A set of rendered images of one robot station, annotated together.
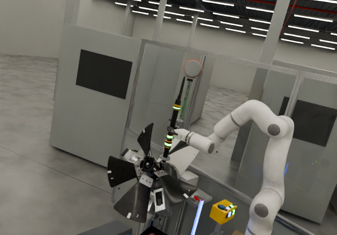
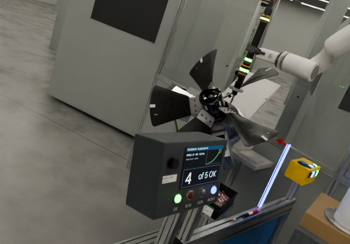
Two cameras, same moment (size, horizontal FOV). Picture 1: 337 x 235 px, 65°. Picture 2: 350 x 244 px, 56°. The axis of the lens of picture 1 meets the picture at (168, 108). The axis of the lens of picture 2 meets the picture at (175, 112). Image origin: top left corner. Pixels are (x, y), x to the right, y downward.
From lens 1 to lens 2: 50 cm
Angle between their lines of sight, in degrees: 4
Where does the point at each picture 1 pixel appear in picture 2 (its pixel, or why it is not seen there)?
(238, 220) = (307, 194)
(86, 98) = (102, 38)
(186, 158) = (254, 102)
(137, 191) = (195, 129)
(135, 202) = not seen: hidden behind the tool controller
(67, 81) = (79, 13)
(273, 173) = not seen: outside the picture
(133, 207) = not seen: hidden behind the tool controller
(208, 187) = (269, 151)
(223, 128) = (342, 40)
